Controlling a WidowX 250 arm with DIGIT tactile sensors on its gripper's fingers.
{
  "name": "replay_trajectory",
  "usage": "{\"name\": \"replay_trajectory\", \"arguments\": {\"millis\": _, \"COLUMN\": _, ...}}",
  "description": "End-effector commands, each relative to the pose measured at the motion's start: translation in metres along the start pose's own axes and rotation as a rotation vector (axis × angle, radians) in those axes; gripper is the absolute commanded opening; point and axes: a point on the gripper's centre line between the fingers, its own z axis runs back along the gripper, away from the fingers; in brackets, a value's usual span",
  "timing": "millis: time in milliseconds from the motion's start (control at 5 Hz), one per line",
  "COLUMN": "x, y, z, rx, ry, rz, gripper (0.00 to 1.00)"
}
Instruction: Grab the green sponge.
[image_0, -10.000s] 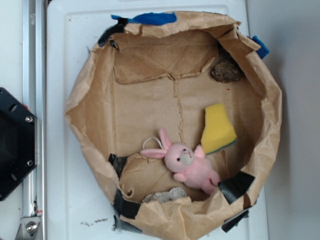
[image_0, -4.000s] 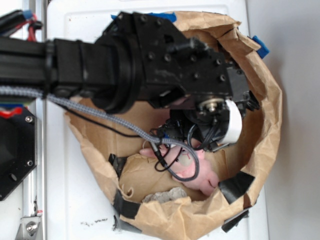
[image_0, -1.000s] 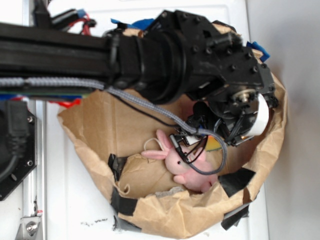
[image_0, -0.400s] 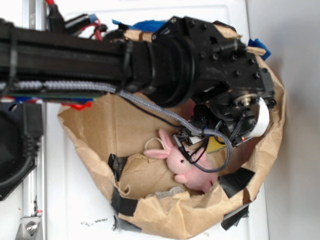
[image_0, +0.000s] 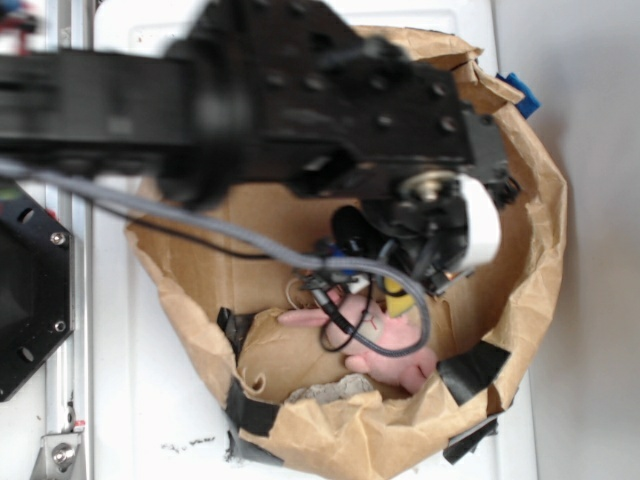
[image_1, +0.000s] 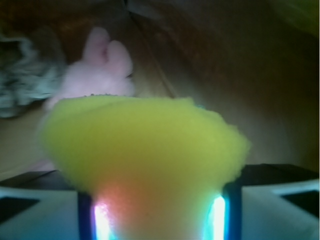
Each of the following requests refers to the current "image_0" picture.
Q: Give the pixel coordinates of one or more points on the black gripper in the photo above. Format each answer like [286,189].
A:
[430,172]

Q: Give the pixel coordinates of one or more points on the yellow green sponge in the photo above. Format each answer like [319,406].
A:
[398,301]

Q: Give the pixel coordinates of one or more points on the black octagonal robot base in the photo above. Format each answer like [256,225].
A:
[35,287]

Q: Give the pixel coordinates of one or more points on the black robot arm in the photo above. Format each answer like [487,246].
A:
[279,92]

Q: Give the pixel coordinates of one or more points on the pink plush bunny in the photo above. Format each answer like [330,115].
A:
[409,372]

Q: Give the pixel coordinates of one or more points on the brown rock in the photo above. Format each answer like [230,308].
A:
[347,387]

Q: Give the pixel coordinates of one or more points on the brown paper bag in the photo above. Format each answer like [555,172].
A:
[485,329]

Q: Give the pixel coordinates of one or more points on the aluminium extrusion rail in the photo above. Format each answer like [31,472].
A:
[68,382]

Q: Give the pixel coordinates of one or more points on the silver corner bracket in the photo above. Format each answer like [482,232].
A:
[60,457]

